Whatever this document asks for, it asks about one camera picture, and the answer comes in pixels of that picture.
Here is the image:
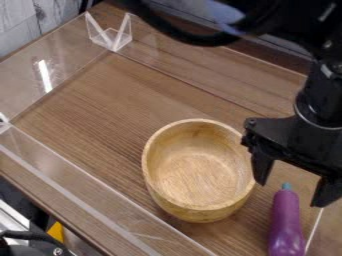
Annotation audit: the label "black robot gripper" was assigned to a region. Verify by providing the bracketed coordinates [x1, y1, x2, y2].
[242, 110, 342, 208]

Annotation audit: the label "purple toy eggplant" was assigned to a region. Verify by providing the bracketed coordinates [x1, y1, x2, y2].
[269, 183, 306, 256]

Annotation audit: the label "brown wooden bowl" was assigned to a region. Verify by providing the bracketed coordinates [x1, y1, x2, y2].
[142, 118, 256, 223]

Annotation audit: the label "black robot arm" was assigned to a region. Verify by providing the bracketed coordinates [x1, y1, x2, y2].
[210, 0, 342, 208]

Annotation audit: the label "clear acrylic tray walls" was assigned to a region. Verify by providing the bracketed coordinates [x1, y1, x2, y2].
[0, 6, 318, 256]

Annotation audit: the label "black device with yellow label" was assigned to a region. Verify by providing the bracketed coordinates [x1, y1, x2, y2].
[0, 215, 77, 256]

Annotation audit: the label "black cable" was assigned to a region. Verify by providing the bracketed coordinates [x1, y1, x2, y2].
[125, 0, 252, 48]

